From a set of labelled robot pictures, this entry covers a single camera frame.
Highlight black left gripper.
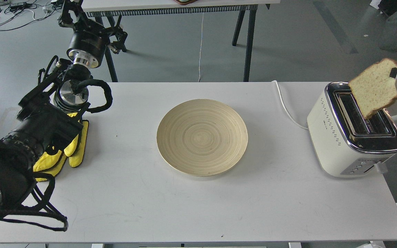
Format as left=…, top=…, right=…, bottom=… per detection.
left=58, top=0, right=128, bottom=69

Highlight slice of bread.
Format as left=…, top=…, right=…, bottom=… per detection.
left=348, top=58, right=397, bottom=120

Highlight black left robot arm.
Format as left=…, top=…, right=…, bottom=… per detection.
left=0, top=0, right=128, bottom=232

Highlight cream white toaster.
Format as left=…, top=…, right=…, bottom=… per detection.
left=307, top=82, right=397, bottom=178

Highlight round bamboo plate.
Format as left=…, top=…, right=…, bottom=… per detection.
left=156, top=99, right=248, bottom=176

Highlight yellow cloth glove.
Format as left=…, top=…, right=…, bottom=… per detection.
left=33, top=119, right=89, bottom=176

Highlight background white table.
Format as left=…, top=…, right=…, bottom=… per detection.
left=82, top=0, right=280, bottom=82

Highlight hanging white cable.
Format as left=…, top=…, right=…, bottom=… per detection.
left=198, top=12, right=205, bottom=82

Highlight floor cables and adapters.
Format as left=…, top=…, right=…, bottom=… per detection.
left=0, top=0, right=63, bottom=37

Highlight white toaster power cord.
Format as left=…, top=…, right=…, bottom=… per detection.
left=271, top=80, right=309, bottom=130

